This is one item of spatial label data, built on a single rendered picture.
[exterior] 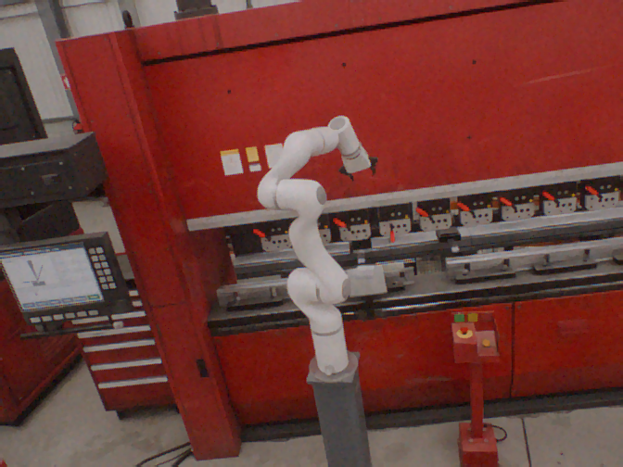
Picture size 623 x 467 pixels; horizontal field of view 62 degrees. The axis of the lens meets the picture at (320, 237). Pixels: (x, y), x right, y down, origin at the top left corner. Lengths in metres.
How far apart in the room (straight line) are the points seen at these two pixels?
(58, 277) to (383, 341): 1.58
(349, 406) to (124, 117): 1.49
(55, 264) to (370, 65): 1.54
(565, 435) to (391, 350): 1.04
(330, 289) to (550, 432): 1.82
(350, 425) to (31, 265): 1.41
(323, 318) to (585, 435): 1.82
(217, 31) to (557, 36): 1.44
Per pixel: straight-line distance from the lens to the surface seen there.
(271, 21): 2.38
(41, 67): 8.51
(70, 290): 2.35
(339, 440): 2.25
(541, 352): 3.07
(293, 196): 1.62
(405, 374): 2.98
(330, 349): 1.98
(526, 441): 3.21
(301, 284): 1.86
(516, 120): 2.58
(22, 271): 2.39
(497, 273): 2.81
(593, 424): 3.35
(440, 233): 2.95
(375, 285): 2.56
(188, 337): 2.77
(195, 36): 2.44
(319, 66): 2.40
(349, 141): 2.00
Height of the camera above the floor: 2.30
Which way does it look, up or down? 24 degrees down
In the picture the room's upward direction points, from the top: 9 degrees counter-clockwise
